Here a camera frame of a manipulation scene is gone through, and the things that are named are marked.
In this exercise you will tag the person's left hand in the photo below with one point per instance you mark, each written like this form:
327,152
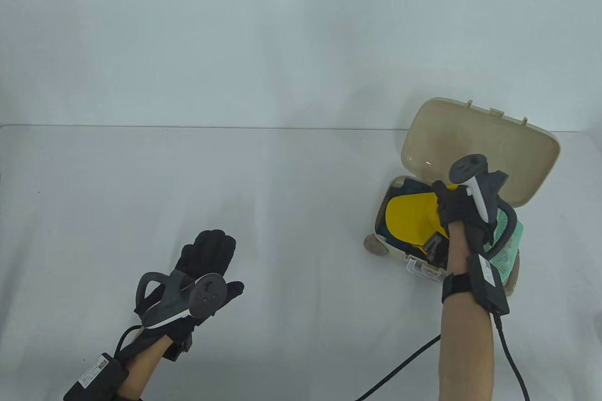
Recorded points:
207,255

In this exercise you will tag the black wrist sensor box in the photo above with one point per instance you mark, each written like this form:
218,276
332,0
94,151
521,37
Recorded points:
489,281
94,377

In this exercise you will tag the person's left forearm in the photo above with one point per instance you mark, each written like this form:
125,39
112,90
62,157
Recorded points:
146,368

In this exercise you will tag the dark teal garment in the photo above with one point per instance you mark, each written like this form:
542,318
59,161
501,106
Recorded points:
392,189

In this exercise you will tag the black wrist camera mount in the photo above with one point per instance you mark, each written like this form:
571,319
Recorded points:
181,349
435,250

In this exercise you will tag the green mesh bag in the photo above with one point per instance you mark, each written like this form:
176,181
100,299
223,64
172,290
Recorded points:
510,255

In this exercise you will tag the person's right hand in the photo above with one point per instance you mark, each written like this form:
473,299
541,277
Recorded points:
458,213

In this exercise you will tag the yellow baseball cap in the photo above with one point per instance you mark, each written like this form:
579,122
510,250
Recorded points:
409,215

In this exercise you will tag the beige hard-shell suitcase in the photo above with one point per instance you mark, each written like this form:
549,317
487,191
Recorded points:
512,147

